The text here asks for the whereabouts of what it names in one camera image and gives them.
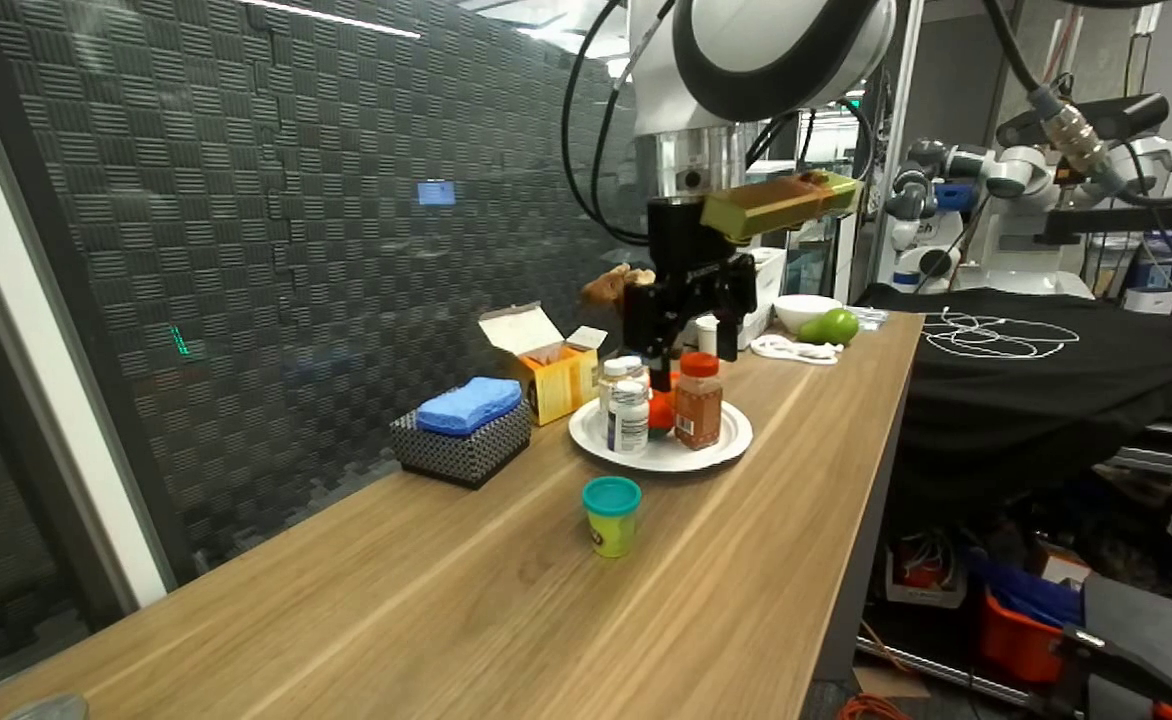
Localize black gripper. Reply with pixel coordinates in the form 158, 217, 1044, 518
621, 199, 757, 391

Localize orange lid spice jar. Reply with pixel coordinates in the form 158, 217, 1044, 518
676, 351, 723, 450

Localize green label pill bottle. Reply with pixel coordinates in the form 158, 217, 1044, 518
595, 355, 642, 404

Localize teal lid green tub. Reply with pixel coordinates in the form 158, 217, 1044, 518
581, 477, 645, 562

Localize small white pill bottle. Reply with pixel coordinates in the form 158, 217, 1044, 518
606, 381, 648, 453

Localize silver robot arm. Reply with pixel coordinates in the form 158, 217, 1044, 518
621, 0, 900, 391

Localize brown moose plushie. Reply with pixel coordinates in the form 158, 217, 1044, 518
586, 263, 655, 320

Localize white paper plate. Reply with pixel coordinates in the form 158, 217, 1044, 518
568, 402, 757, 477

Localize grey white appliance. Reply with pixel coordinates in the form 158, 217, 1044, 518
742, 249, 788, 344

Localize yellow open cardboard box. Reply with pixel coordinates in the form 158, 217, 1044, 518
478, 305, 608, 425

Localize green bowl object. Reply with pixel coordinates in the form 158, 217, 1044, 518
797, 309, 860, 344

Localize blue folded cloth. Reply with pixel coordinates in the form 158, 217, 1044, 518
418, 377, 519, 436

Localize black cloth covered table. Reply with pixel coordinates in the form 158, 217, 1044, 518
867, 290, 1172, 524

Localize red bucket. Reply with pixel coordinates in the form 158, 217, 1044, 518
975, 590, 1083, 689

